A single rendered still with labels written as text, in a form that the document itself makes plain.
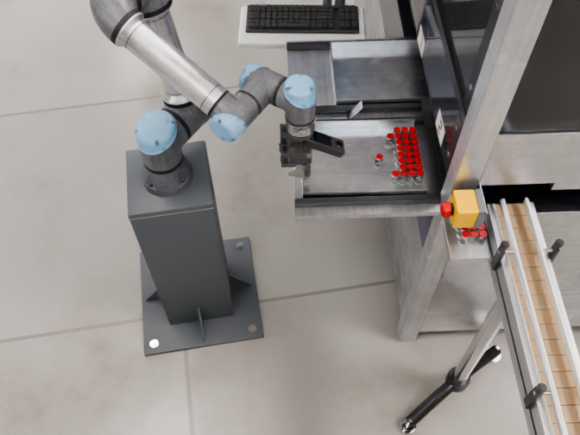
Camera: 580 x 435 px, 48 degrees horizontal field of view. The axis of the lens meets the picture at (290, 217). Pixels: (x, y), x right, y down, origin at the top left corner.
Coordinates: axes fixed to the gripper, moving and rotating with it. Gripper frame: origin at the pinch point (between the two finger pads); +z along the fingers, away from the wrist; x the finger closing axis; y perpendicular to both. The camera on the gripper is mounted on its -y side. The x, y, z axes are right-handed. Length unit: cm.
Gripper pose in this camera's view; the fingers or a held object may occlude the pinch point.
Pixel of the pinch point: (307, 175)
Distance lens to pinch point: 178.8
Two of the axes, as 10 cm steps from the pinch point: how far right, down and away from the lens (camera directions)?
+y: -10.0, 0.4, -0.1
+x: 0.4, 8.3, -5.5
